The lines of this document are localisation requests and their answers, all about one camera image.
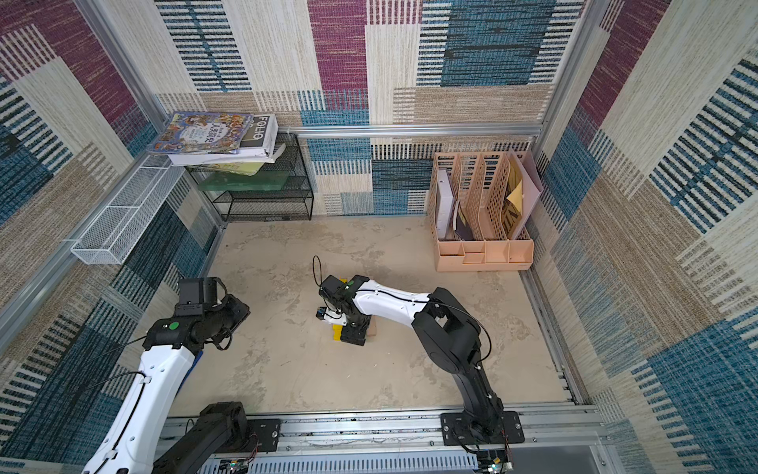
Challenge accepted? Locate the wooden block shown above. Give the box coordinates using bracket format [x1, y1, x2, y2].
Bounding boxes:
[366, 316, 377, 337]

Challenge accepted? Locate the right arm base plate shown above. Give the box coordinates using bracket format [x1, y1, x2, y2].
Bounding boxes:
[439, 411, 525, 446]

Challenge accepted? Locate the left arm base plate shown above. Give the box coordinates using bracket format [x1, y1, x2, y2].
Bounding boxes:
[213, 418, 282, 454]

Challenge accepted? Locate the green folder on shelf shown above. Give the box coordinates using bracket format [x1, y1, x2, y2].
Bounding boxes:
[199, 171, 290, 192]

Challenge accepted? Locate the black wire shelf rack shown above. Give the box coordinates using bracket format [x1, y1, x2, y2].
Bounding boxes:
[188, 134, 315, 222]

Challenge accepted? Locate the colourful picture book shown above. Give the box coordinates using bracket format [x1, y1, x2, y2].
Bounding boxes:
[147, 112, 253, 155]

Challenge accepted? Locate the pink desk file organizer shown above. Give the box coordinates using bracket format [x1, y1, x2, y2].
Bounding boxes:
[428, 151, 543, 273]

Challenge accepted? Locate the white wire mesh basket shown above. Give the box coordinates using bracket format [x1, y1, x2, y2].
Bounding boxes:
[71, 164, 184, 266]

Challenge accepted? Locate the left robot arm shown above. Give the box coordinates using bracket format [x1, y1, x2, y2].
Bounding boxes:
[83, 278, 250, 473]

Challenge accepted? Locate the yellow black paper in organizer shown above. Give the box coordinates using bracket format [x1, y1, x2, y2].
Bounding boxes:
[501, 156, 523, 239]

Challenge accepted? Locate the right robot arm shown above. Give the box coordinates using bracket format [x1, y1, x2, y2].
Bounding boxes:
[317, 276, 505, 446]

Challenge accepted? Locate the black folio book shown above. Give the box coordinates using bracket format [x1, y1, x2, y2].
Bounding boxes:
[167, 115, 285, 166]

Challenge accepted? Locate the white book in organizer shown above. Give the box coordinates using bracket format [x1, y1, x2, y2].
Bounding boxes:
[435, 168, 455, 240]

